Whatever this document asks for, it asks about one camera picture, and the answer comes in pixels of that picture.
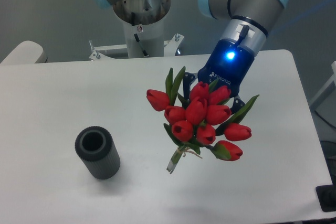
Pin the white chair armrest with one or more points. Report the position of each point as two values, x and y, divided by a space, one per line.
27 52

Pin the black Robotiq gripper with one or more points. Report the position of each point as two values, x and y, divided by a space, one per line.
227 64

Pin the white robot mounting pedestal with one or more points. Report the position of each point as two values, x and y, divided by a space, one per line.
143 26

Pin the red tulip bouquet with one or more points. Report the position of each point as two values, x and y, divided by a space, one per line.
203 121

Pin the dark grey ribbed vase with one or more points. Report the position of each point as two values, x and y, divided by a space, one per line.
95 147

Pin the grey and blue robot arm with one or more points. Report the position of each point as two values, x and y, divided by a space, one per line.
250 22

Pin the white furniture at right edge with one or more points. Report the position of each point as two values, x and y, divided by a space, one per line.
322 94

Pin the black table cable port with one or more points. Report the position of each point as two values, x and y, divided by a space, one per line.
326 197

